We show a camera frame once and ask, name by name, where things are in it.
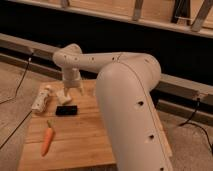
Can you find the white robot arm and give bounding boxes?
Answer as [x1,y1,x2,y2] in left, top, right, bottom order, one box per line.
[53,44,173,171]

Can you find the black eraser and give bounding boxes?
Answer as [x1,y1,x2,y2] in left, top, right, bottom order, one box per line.
[56,105,78,116]

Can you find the black cable right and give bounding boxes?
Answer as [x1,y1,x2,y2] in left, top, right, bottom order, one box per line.
[177,97,213,155]

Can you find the black cable left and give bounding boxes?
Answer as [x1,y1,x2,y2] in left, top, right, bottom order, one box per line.
[0,51,35,150]

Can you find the black cable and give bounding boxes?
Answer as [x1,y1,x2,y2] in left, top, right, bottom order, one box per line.
[177,97,213,155]
[0,51,35,150]

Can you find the wooden cutting board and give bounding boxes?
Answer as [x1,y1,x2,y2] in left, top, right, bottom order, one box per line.
[18,80,117,171]

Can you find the white sponge block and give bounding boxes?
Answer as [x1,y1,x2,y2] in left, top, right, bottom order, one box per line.
[56,90,72,105]

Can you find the orange carrot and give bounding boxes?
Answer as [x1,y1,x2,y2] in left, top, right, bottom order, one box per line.
[41,122,54,156]

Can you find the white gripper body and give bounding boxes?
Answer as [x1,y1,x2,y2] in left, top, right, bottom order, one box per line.
[62,68,81,89]

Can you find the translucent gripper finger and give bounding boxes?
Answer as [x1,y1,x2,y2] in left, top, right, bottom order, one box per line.
[78,87,84,96]
[63,87,69,97]

